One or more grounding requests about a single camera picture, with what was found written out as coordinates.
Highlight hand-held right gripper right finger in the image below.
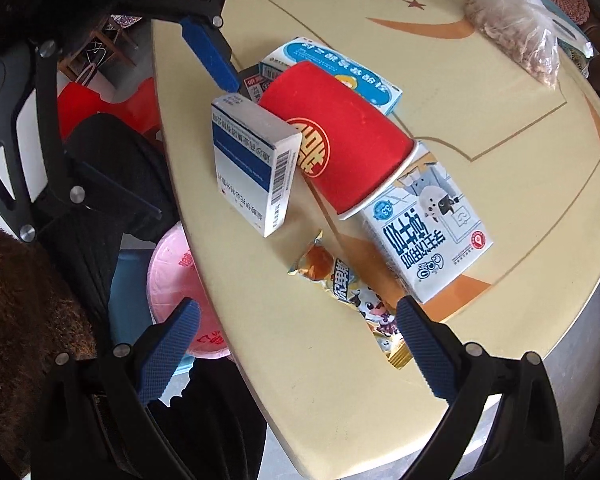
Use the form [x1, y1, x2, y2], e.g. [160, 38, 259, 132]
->
[395, 295, 581, 480]

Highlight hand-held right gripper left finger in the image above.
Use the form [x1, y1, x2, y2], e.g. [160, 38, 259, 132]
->
[27, 297, 203, 480]

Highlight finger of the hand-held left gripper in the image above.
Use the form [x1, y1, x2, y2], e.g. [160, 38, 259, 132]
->
[107, 0, 242, 95]
[0, 42, 163, 243]

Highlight black cardboard box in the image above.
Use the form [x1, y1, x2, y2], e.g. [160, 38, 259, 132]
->
[237, 64, 267, 103]

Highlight light blue trash bin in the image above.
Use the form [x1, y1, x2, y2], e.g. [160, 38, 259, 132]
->
[107, 252, 191, 376]

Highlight pink bin bag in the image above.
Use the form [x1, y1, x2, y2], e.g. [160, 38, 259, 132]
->
[147, 220, 231, 361]

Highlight white milk carton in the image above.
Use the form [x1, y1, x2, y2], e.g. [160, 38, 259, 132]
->
[355, 140, 496, 305]

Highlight white blue medicine box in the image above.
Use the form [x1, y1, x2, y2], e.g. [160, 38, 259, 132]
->
[211, 92, 303, 238]

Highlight person's left leg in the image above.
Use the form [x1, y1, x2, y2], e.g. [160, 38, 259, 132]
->
[62, 112, 181, 321]

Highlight person's leg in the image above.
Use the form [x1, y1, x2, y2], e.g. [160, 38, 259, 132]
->
[150, 357, 268, 480]
[62, 112, 181, 321]

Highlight person's right leg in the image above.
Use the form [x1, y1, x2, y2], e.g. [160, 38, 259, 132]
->
[150, 357, 268, 480]

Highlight red plastic stool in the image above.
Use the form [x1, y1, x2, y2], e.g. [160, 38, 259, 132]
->
[55, 77, 163, 148]

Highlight wooden stool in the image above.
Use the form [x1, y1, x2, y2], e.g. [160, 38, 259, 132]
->
[57, 15, 143, 86]

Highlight light blue flat box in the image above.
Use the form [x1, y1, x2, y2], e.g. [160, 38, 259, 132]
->
[257, 36, 403, 116]

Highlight yellow snack wrapper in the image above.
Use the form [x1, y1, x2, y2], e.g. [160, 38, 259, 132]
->
[286, 230, 413, 371]

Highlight beige round table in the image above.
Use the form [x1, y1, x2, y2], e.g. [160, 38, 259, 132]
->
[150, 0, 600, 468]

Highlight brown fuzzy garment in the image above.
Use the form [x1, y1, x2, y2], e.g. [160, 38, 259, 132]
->
[0, 220, 101, 480]

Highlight red paper cup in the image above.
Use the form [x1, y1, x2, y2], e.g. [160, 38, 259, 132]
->
[257, 60, 421, 221]

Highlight clear bag of nuts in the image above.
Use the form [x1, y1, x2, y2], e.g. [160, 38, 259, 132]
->
[462, 0, 593, 92]

